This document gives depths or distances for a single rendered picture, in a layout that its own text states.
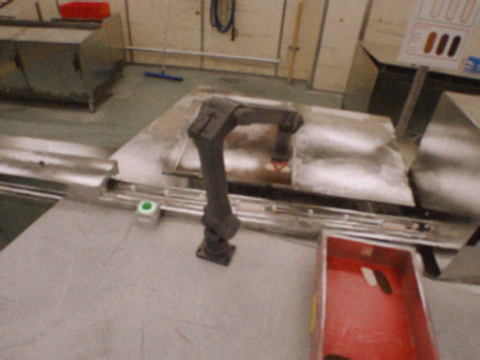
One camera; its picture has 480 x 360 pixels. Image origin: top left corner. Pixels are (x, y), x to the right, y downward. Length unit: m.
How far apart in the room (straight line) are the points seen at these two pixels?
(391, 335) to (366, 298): 0.13
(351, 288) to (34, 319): 0.96
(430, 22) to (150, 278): 1.63
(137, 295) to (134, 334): 0.12
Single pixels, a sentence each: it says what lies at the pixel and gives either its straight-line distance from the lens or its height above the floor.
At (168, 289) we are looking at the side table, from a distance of 1.03.
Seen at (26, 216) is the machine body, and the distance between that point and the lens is 1.64.
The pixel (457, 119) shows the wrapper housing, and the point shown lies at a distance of 1.29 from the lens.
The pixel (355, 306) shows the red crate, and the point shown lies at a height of 0.82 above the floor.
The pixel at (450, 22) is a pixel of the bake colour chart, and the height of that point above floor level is 1.49.
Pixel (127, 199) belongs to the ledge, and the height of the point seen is 0.86.
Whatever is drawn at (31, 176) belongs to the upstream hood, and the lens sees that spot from 1.43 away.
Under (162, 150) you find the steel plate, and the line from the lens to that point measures 1.59.
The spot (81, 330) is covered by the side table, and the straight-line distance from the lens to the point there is 1.03.
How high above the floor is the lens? 1.69
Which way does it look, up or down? 39 degrees down
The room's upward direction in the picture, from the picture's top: 5 degrees clockwise
